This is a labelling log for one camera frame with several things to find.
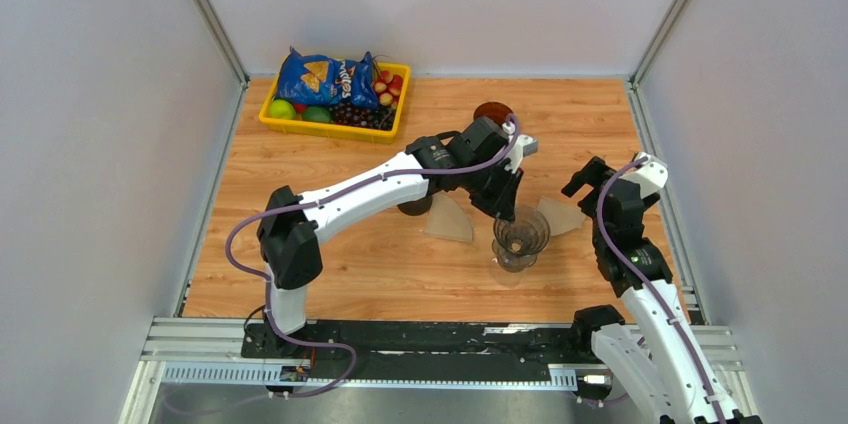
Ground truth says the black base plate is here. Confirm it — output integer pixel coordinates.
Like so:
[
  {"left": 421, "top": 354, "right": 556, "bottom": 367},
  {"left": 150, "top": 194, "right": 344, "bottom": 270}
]
[{"left": 241, "top": 309, "right": 612, "bottom": 399}]

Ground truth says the paper coffee filter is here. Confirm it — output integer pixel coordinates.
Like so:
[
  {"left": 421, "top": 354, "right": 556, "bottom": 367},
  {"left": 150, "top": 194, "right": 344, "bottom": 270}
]
[{"left": 536, "top": 197, "right": 586, "bottom": 237}]

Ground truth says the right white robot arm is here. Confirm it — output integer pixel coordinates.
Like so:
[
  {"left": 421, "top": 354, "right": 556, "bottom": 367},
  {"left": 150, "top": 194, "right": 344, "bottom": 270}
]
[{"left": 561, "top": 152, "right": 761, "bottom": 423}]

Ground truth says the red apples pile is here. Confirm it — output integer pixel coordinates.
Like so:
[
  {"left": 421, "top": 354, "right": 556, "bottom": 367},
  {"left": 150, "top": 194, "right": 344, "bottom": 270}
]
[{"left": 372, "top": 70, "right": 404, "bottom": 109}]

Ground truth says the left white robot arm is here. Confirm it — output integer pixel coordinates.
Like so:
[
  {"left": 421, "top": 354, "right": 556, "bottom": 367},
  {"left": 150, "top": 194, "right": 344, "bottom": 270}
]
[{"left": 257, "top": 116, "right": 538, "bottom": 358}]

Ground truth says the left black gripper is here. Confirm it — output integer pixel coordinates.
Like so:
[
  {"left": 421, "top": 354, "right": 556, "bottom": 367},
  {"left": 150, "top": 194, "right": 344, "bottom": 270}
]
[{"left": 462, "top": 159, "right": 525, "bottom": 226}]

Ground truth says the green avocado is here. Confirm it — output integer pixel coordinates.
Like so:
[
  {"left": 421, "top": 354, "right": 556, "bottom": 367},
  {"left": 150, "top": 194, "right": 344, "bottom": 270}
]
[{"left": 301, "top": 106, "right": 333, "bottom": 124}]

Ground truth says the aluminium frame rail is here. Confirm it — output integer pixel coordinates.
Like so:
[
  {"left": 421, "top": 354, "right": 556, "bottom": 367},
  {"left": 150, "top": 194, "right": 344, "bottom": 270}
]
[{"left": 120, "top": 307, "right": 759, "bottom": 423}]

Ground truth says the purple cable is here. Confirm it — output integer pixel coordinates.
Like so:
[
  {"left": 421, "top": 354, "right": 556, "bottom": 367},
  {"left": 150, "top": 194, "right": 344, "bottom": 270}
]
[
  {"left": 576, "top": 154, "right": 730, "bottom": 424},
  {"left": 223, "top": 113, "right": 522, "bottom": 400}
]

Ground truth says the paper filter on table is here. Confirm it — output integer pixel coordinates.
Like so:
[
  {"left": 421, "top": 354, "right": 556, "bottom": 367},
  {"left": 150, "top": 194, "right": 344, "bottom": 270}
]
[{"left": 423, "top": 193, "right": 474, "bottom": 243}]

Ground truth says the blue chips bag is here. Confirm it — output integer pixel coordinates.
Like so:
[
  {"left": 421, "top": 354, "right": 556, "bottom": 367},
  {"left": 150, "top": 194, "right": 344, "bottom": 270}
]
[{"left": 274, "top": 47, "right": 379, "bottom": 109}]

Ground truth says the green lime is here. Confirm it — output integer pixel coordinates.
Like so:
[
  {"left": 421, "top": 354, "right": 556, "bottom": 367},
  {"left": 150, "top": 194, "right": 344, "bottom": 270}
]
[{"left": 267, "top": 99, "right": 298, "bottom": 120}]

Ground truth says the brown amber dripper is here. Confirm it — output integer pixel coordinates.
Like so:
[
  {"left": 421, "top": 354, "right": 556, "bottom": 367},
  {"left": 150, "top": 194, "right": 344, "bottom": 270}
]
[{"left": 473, "top": 101, "right": 513, "bottom": 125}]

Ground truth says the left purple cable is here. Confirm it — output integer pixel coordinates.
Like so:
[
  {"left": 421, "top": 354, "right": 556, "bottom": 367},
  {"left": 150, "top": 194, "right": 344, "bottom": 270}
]
[{"left": 223, "top": 113, "right": 522, "bottom": 400}]

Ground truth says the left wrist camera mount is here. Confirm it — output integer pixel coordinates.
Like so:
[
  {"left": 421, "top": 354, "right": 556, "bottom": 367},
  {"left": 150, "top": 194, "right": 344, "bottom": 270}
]
[{"left": 502, "top": 121, "right": 539, "bottom": 174}]

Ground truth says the clear glass dripper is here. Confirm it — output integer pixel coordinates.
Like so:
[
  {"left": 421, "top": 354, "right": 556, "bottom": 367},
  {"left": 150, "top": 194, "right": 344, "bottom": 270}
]
[{"left": 492, "top": 205, "right": 551, "bottom": 273}]

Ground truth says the dark grape bunch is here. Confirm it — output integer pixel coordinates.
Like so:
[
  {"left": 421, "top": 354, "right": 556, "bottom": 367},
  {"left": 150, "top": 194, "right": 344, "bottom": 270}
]
[{"left": 329, "top": 103, "right": 396, "bottom": 131}]

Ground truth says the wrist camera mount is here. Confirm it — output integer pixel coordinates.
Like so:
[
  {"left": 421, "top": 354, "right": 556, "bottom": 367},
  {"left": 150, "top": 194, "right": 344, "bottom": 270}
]
[
  {"left": 620, "top": 151, "right": 669, "bottom": 199},
  {"left": 502, "top": 121, "right": 539, "bottom": 174}
]

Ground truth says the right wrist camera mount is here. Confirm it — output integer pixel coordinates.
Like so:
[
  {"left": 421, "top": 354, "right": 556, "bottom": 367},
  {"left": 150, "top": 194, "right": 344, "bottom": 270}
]
[{"left": 620, "top": 151, "right": 669, "bottom": 199}]

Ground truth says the red rimmed glass server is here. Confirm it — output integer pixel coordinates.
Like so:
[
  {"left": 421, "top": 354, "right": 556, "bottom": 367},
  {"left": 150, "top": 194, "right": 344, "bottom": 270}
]
[{"left": 397, "top": 196, "right": 433, "bottom": 216}]

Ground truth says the yellow plastic bin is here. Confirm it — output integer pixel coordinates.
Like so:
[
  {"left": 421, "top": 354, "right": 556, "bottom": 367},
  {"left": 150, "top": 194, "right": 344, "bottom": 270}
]
[{"left": 258, "top": 63, "right": 412, "bottom": 144}]

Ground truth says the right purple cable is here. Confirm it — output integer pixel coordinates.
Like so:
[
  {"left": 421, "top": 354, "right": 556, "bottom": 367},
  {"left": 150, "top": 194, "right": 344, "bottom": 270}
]
[{"left": 576, "top": 154, "right": 730, "bottom": 424}]

